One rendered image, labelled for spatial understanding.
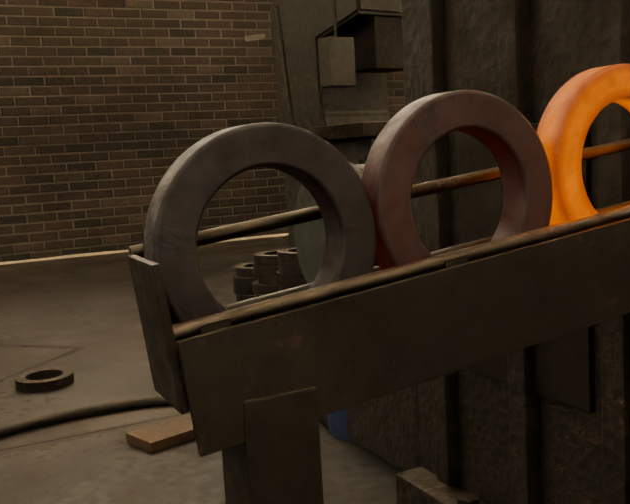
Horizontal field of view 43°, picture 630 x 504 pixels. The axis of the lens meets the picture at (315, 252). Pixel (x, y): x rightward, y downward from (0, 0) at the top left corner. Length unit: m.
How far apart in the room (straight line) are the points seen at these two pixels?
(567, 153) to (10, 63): 6.14
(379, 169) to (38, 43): 6.18
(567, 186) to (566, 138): 0.04
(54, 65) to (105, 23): 0.53
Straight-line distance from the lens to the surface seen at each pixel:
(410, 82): 1.56
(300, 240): 2.22
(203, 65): 7.04
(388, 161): 0.65
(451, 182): 0.76
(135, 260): 0.61
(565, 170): 0.76
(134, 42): 6.91
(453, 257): 0.67
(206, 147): 0.59
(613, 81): 0.80
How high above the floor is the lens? 0.70
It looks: 7 degrees down
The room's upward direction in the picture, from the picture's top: 3 degrees counter-clockwise
